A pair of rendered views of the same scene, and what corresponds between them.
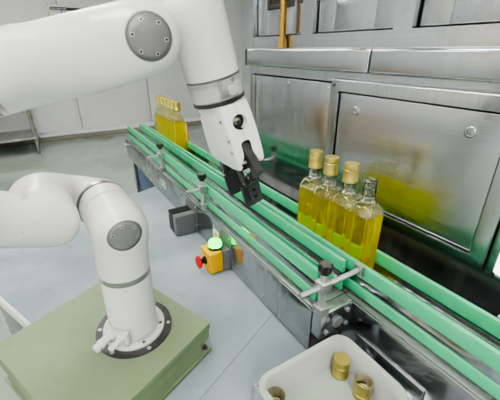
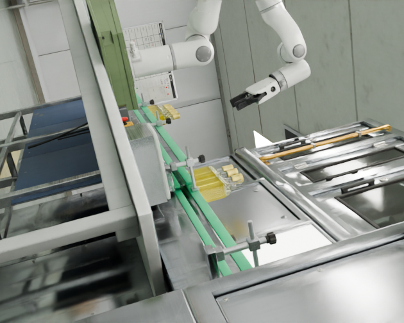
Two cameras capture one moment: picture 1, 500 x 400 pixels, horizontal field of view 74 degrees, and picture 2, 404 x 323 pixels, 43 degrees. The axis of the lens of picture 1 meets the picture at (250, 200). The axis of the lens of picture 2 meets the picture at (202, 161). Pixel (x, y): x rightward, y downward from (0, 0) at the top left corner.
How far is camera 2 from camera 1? 1.47 m
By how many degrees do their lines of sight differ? 37
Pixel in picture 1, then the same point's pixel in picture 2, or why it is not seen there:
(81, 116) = (53, 54)
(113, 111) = (65, 89)
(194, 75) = (283, 70)
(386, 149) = (247, 204)
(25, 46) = (288, 18)
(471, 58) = (310, 204)
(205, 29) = (299, 71)
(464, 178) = (261, 225)
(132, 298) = (164, 60)
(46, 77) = (282, 24)
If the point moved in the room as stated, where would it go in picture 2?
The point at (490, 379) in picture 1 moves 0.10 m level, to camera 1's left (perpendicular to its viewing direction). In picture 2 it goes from (202, 225) to (193, 194)
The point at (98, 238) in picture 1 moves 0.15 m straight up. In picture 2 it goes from (202, 42) to (241, 34)
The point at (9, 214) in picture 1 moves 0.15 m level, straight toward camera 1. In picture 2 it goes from (217, 9) to (231, 16)
